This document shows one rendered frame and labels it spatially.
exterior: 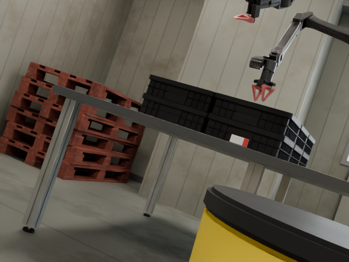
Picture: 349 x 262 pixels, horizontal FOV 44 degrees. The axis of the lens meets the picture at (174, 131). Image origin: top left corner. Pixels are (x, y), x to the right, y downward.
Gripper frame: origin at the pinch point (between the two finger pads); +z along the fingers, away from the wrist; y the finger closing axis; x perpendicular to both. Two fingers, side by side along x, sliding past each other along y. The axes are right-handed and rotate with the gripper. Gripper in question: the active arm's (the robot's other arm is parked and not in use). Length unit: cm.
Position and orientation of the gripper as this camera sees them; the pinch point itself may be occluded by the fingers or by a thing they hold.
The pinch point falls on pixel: (259, 99)
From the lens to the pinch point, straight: 214.6
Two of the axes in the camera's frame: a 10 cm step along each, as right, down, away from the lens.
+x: 8.5, 3.0, 4.4
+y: 4.3, 1.0, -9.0
